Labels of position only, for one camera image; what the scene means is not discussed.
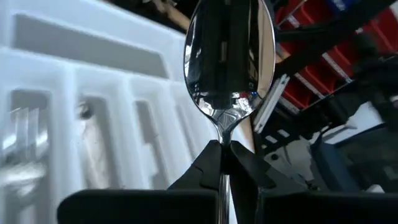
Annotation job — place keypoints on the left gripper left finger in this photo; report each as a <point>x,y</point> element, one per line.
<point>140,205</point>

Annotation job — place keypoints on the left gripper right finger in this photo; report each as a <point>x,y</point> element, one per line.
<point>311,208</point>

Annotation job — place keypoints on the silver fork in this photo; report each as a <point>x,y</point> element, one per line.
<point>26,140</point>

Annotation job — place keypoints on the silver spoon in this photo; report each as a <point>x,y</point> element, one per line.
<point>230,62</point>

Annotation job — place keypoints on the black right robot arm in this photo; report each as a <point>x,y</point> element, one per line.
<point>373,81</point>

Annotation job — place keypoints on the white cutlery tray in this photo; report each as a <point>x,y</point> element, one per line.
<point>102,81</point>

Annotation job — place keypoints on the red storage bin rack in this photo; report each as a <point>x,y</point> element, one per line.
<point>311,74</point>

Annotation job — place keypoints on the silver metal bracket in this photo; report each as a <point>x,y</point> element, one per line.
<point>270,102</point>

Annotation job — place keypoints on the black aluminium table frame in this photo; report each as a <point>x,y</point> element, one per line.
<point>326,40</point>

